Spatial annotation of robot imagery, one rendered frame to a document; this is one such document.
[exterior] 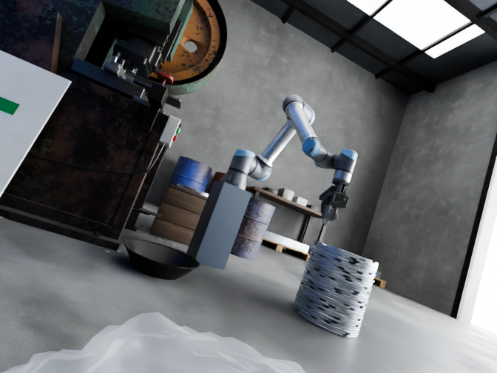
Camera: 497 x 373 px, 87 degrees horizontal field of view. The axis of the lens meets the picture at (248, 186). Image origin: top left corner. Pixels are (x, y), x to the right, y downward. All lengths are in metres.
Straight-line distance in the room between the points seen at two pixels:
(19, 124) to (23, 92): 0.13
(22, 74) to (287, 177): 4.53
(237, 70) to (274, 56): 0.83
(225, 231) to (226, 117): 3.83
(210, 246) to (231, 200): 0.27
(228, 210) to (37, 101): 0.94
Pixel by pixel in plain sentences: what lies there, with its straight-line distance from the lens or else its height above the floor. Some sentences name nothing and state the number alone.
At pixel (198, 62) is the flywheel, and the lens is 2.08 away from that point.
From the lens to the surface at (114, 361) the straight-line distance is 0.26.
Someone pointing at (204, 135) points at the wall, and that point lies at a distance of 4.94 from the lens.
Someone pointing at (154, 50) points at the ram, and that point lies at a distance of 1.61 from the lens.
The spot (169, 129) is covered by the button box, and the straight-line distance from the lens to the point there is 1.26.
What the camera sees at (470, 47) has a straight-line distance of 6.26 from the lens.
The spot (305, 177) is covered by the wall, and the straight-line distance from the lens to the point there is 5.46.
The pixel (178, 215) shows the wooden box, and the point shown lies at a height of 0.17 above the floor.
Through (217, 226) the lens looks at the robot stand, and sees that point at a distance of 1.42.
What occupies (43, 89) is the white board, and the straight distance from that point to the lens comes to 1.37.
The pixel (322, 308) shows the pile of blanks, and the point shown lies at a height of 0.07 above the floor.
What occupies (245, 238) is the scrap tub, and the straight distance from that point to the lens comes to 2.13.
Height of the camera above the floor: 0.30
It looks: 7 degrees up
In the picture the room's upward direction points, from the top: 20 degrees clockwise
